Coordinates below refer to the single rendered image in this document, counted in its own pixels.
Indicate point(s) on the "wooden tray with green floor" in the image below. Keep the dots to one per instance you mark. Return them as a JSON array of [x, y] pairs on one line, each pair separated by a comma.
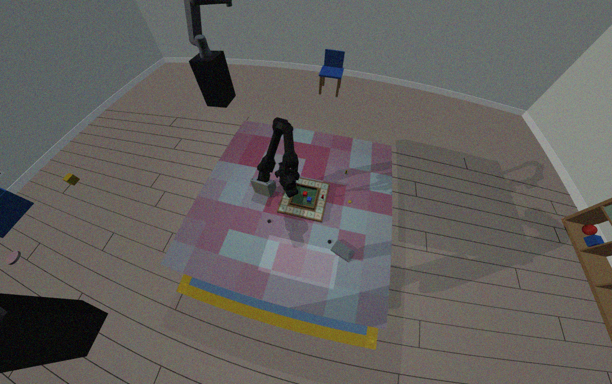
[[312, 188]]

